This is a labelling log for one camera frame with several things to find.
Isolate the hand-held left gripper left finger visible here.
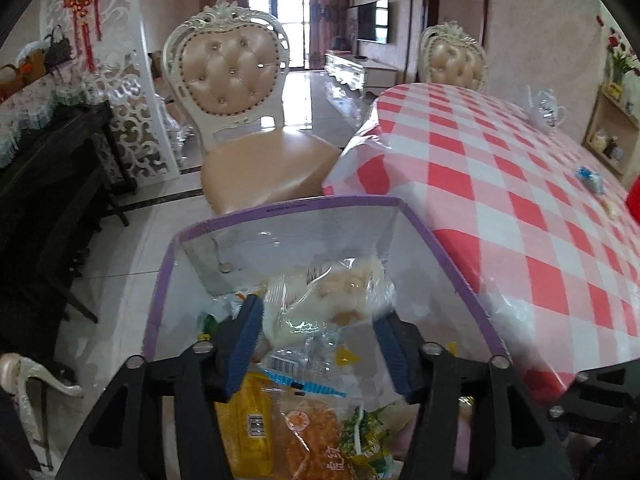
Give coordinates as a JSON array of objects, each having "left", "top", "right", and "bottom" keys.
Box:
[{"left": 55, "top": 294, "right": 265, "bottom": 480}]

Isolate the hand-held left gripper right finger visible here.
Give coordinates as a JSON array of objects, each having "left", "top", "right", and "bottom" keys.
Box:
[{"left": 372, "top": 312, "right": 573, "bottom": 480}]

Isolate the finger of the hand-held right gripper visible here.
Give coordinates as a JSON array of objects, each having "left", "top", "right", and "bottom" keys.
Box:
[{"left": 547, "top": 357, "right": 640, "bottom": 433}]

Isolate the green white snack packet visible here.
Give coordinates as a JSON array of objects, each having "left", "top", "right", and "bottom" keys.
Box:
[{"left": 197, "top": 310, "right": 223, "bottom": 343}]

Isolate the clear packet with blue seal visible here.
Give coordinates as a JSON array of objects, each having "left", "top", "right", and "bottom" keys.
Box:
[{"left": 252, "top": 342, "right": 348, "bottom": 401}]

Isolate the large yellow snack packet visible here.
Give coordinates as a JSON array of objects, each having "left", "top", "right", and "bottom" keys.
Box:
[{"left": 217, "top": 374, "right": 283, "bottom": 480}]

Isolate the clear packet of white buns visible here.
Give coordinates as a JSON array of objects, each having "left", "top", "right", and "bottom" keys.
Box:
[{"left": 262, "top": 255, "right": 398, "bottom": 348}]

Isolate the green yellow snack packet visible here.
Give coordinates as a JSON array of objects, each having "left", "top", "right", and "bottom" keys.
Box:
[{"left": 340, "top": 404, "right": 398, "bottom": 476}]

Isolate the clear bread packet orange label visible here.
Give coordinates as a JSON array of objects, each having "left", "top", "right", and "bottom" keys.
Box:
[{"left": 276, "top": 399, "right": 358, "bottom": 480}]

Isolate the purple cardboard box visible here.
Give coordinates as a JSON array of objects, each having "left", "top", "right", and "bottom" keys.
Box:
[{"left": 142, "top": 195, "right": 501, "bottom": 480}]

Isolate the red thermos jug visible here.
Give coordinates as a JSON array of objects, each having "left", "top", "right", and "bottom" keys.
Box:
[{"left": 625, "top": 174, "right": 640, "bottom": 223}]

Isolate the small blue snack packet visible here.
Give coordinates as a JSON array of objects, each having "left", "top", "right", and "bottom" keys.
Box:
[{"left": 575, "top": 165, "right": 604, "bottom": 195}]

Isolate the beige tufted white chair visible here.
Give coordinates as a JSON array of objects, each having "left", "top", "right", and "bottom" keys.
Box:
[
  {"left": 417, "top": 21, "right": 489, "bottom": 95},
  {"left": 161, "top": 2, "right": 343, "bottom": 217},
  {"left": 0, "top": 352, "right": 85, "bottom": 471}
]

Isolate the white lattice screen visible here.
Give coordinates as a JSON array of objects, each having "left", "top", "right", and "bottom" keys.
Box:
[{"left": 37, "top": 0, "right": 182, "bottom": 192}]

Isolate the dark wooden cabinet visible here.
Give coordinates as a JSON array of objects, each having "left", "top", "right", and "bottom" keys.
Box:
[{"left": 0, "top": 101, "right": 130, "bottom": 331}]

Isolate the wooden shelf unit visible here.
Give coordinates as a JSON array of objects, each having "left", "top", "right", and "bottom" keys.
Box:
[{"left": 581, "top": 82, "right": 640, "bottom": 177}]

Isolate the white floral teapot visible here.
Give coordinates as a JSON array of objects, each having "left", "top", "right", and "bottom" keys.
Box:
[{"left": 524, "top": 86, "right": 569, "bottom": 135}]

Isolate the white television cabinet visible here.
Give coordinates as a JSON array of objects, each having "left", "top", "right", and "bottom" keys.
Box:
[{"left": 324, "top": 49, "right": 401, "bottom": 95}]

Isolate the balcony glass door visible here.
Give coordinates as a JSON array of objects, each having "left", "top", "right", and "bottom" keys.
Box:
[{"left": 246, "top": 0, "right": 312, "bottom": 68}]

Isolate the floral lace cloth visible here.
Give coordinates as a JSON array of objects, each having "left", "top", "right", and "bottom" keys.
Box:
[{"left": 0, "top": 65, "right": 103, "bottom": 168}]

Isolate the flat screen television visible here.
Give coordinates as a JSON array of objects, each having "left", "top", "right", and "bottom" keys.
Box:
[{"left": 354, "top": 0, "right": 391, "bottom": 45}]

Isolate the brown curtain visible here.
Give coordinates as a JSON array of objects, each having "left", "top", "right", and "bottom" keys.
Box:
[{"left": 306, "top": 0, "right": 351, "bottom": 68}]

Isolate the red flower bouquet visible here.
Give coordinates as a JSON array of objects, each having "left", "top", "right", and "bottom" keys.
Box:
[{"left": 602, "top": 32, "right": 640, "bottom": 86}]

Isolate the dark handbag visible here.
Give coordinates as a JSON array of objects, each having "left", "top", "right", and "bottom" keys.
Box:
[{"left": 43, "top": 24, "right": 74, "bottom": 68}]

